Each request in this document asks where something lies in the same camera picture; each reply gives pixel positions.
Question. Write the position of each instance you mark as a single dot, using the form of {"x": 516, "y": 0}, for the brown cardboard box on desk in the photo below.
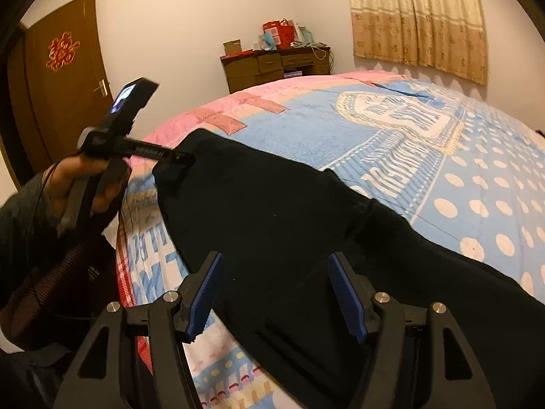
{"x": 232, "y": 48}

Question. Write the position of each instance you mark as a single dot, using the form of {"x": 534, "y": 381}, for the blue pink patterned bedspread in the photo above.
{"x": 464, "y": 175}

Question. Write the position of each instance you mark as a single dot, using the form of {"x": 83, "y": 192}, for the beige patterned window curtain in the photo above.
{"x": 447, "y": 35}

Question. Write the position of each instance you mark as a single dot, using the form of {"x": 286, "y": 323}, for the black garment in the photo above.
{"x": 276, "y": 223}

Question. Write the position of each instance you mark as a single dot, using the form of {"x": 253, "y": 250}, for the red gift bag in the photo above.
{"x": 282, "y": 32}

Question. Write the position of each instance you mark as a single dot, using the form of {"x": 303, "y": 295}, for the person's left hand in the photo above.
{"x": 58, "y": 181}

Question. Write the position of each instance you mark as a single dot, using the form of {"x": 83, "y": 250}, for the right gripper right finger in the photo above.
{"x": 420, "y": 356}

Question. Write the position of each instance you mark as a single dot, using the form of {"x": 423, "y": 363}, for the brown wooden desk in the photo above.
{"x": 253, "y": 68}

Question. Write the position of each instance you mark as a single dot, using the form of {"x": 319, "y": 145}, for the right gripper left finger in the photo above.
{"x": 133, "y": 357}

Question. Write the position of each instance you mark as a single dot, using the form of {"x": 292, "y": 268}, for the brown wooden door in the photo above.
{"x": 57, "y": 86}

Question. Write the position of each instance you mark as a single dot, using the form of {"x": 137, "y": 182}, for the person's left forearm dark sleeve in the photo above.
{"x": 53, "y": 285}

